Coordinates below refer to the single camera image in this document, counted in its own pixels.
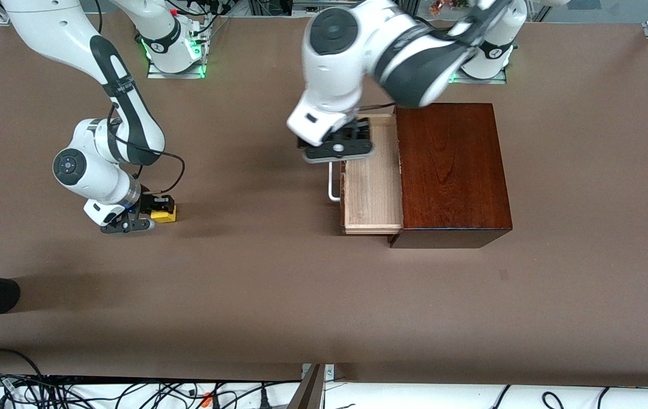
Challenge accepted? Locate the wooden drawer with white handle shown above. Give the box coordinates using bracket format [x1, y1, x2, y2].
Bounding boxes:
[328, 112, 405, 235]

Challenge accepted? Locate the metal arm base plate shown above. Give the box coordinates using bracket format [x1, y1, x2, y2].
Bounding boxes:
[452, 61, 508, 85]
[147, 16, 207, 80]

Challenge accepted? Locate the grey metal post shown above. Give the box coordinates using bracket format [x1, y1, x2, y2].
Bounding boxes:
[287, 364, 335, 409]

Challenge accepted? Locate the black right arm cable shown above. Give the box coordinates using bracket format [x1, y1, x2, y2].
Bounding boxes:
[107, 102, 186, 197]

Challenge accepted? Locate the black looping cable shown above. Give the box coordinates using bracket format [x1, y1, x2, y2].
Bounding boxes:
[0, 348, 46, 379]

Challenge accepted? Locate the dark wooden cabinet box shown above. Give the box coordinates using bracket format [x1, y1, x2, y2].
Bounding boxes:
[388, 102, 514, 249]

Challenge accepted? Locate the white power strip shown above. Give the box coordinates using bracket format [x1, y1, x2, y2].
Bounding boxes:
[292, 0, 336, 19]

